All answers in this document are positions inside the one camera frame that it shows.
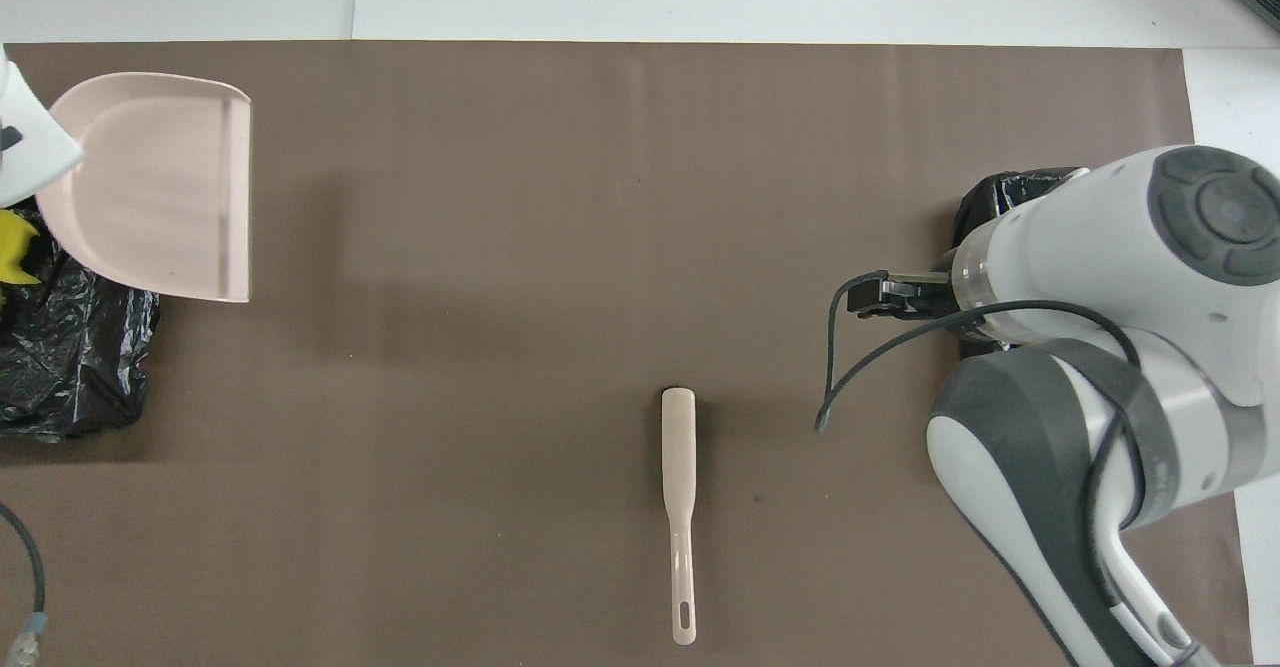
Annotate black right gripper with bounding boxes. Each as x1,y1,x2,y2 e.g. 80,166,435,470
850,271,961,321

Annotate crumpled bin black bag liner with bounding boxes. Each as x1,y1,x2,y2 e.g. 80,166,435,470
0,197,161,443

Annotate brown paper table mat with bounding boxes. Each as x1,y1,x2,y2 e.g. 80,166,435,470
0,41,1253,667

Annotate pale pink plastic dustpan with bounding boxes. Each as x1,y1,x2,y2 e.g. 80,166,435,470
35,72,252,304

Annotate beige hand brush black bristles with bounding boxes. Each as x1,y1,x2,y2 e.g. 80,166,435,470
660,387,698,647

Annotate notched yellow sponge piece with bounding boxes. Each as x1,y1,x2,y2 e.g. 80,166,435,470
0,209,41,288

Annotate open bin black bag liner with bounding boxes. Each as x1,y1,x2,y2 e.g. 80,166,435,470
950,167,1086,358

